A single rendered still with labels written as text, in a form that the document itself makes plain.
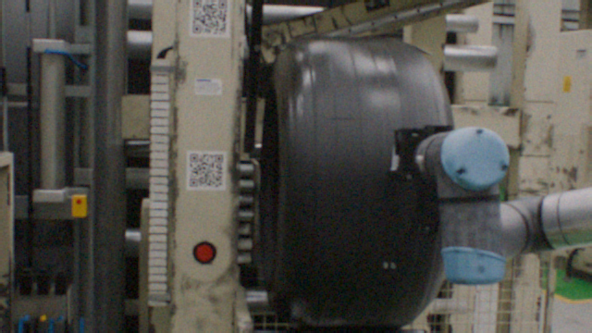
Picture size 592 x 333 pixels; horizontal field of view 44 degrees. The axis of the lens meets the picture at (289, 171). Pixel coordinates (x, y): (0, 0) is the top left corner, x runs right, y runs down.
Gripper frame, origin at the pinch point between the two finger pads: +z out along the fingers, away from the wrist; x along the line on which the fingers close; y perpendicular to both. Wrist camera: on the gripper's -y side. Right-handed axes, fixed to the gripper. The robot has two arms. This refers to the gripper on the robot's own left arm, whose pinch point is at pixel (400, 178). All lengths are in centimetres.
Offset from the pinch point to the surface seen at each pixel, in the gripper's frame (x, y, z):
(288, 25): 12, 37, 58
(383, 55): 0.0, 22.5, 12.8
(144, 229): 49, -15, 102
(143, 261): 49, -25, 101
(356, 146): 7.0, 5.1, 2.2
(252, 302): 20, -28, 47
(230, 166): 27.1, 1.8, 22.6
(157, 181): 41.0, -1.3, 24.1
